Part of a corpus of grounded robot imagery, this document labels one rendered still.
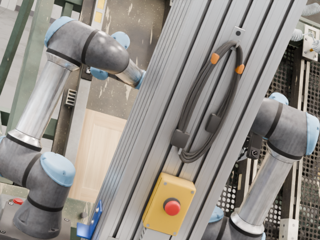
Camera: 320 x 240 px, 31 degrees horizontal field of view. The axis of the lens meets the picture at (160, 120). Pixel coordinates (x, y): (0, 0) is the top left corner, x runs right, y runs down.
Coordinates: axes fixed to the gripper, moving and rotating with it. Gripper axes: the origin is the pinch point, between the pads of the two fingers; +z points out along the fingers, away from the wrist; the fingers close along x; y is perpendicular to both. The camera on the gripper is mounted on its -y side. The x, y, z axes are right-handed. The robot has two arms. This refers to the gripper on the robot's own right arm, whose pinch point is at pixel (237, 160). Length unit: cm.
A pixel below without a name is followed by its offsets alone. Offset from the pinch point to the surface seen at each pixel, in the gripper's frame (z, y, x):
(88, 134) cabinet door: 28, 16, 58
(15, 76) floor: 359, 404, 115
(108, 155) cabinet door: 33, 12, 46
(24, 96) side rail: 19, 16, 89
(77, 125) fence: 25, 16, 64
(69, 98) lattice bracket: 22, 26, 71
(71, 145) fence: 30, 7, 64
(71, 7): 4, 68, 83
